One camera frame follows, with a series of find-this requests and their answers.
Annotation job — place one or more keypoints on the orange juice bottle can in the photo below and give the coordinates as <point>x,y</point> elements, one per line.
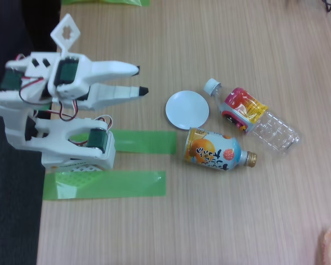
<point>209,149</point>

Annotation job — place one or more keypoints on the white round plate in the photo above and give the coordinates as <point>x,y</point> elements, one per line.
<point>187,109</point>

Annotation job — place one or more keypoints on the green plastic sheet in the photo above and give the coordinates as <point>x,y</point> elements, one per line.
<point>113,2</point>

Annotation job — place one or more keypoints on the clear plastic bottle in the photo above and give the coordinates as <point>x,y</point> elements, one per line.
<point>245,107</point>

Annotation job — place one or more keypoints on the long green tape strip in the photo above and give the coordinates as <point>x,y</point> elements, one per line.
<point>121,184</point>

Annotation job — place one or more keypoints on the short green tape strip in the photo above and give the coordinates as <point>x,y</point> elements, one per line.
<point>146,142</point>

